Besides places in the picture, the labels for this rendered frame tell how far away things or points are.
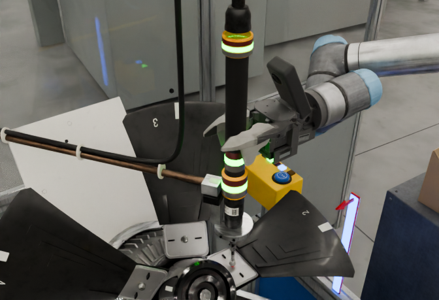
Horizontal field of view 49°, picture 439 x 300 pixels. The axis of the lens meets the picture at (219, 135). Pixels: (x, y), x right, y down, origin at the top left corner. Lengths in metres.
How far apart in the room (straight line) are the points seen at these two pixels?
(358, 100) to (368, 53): 0.15
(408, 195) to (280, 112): 0.78
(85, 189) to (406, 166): 2.60
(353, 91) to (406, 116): 3.08
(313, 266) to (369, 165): 2.35
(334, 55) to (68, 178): 0.62
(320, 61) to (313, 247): 0.38
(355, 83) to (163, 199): 0.41
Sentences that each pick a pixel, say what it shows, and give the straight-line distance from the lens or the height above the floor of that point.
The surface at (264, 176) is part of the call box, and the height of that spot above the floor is 1.07.
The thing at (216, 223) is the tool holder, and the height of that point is 1.30.
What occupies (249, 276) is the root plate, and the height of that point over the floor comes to 1.19.
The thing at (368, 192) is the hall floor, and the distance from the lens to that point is 3.08.
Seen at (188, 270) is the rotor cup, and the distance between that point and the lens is 0.84.
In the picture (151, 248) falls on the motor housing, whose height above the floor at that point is 1.18.
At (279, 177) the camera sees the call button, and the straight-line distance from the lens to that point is 1.33.
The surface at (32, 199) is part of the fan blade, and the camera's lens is 0.79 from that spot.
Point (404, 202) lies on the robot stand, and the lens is 1.46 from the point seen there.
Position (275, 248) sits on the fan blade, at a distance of 0.99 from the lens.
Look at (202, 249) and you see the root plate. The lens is 0.90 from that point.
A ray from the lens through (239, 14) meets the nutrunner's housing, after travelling 0.65.
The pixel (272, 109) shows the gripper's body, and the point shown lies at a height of 1.50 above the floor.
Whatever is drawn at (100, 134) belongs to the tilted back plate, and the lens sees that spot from 1.11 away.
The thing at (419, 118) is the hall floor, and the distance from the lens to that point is 3.95.
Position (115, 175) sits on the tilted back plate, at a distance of 1.10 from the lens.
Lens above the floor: 1.90
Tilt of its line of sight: 33 degrees down
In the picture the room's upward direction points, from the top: straight up
